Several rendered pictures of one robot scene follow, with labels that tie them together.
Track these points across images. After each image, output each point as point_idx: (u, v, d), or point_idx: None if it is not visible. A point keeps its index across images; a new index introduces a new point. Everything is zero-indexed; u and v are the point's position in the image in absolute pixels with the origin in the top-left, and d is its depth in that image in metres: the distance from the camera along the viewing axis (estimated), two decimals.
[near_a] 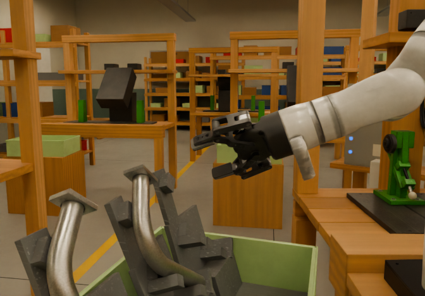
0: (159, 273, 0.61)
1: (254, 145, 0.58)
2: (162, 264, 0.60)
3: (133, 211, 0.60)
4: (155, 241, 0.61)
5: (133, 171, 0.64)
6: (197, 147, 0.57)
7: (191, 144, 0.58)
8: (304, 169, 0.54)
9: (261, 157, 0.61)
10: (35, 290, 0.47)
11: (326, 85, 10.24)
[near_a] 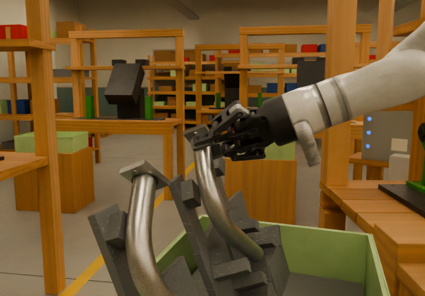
0: (226, 239, 0.56)
1: (255, 131, 0.55)
2: (231, 229, 0.55)
3: (198, 172, 0.55)
4: None
5: (193, 131, 0.59)
6: (197, 147, 0.57)
7: (191, 144, 0.58)
8: (310, 155, 0.52)
9: (264, 143, 0.59)
10: (111, 271, 0.42)
11: None
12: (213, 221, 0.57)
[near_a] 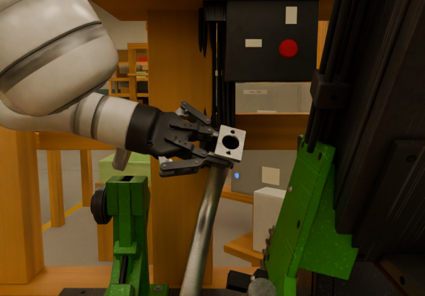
0: None
1: None
2: (200, 211, 0.63)
3: None
4: (207, 195, 0.61)
5: (234, 133, 0.56)
6: None
7: None
8: None
9: None
10: None
11: None
12: (217, 209, 0.62)
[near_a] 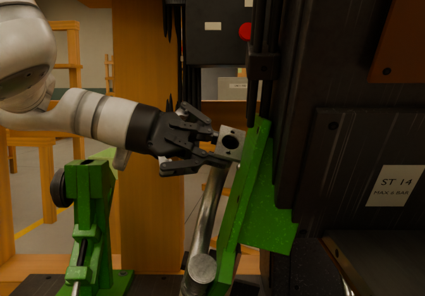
0: None
1: None
2: (200, 212, 0.63)
3: None
4: (207, 195, 0.61)
5: (234, 133, 0.56)
6: None
7: None
8: None
9: None
10: None
11: None
12: (217, 209, 0.62)
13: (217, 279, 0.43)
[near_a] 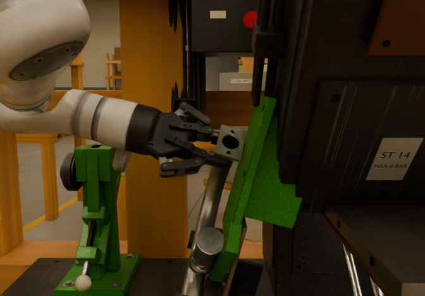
0: None
1: None
2: (202, 212, 0.63)
3: None
4: (208, 195, 0.61)
5: (234, 132, 0.56)
6: None
7: None
8: None
9: None
10: None
11: None
12: (217, 209, 0.62)
13: (224, 249, 0.45)
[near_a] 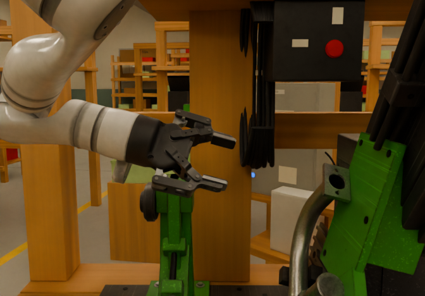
0: None
1: None
2: (291, 247, 0.62)
3: None
4: (301, 231, 0.60)
5: (337, 171, 0.55)
6: (227, 144, 0.58)
7: (234, 143, 0.58)
8: None
9: None
10: None
11: None
12: (310, 245, 0.61)
13: None
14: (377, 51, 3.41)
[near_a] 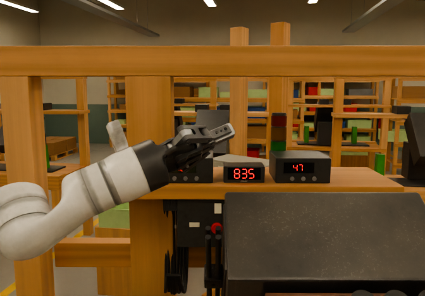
0: None
1: None
2: None
3: None
4: None
5: None
6: (224, 124, 0.59)
7: (231, 127, 0.58)
8: None
9: None
10: None
11: (293, 103, 9.91)
12: None
13: None
14: (339, 101, 3.79)
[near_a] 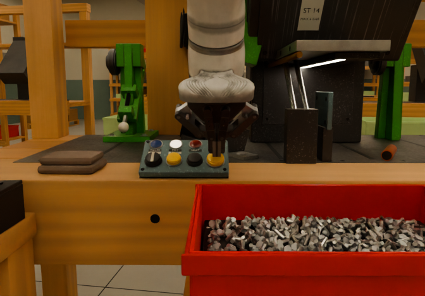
0: None
1: (203, 111, 0.52)
2: None
3: None
4: None
5: None
6: (212, 153, 0.58)
7: (212, 153, 0.60)
8: (221, 98, 0.43)
9: (236, 105, 0.52)
10: None
11: None
12: None
13: None
14: None
